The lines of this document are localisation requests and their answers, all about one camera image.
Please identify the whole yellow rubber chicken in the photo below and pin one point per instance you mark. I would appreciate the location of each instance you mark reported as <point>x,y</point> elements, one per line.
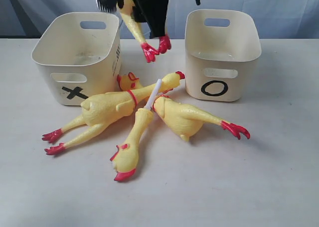
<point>183,119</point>
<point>98,112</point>

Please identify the blue backdrop curtain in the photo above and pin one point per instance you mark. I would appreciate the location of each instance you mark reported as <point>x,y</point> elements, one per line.
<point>273,18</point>

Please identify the white bin marked X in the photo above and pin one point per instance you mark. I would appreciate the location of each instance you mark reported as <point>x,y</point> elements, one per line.
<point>79,55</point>

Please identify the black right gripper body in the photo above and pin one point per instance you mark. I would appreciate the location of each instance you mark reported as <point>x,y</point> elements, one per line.
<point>153,12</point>

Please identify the severed yellow chicken head neck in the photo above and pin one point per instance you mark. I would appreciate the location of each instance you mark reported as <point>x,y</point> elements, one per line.
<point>125,160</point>

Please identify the headless yellow rubber chicken body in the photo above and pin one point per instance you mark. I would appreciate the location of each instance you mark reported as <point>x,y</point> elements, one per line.
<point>134,27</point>

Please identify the white bin marked O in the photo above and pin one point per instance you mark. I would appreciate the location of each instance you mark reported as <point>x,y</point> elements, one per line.
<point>222,48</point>

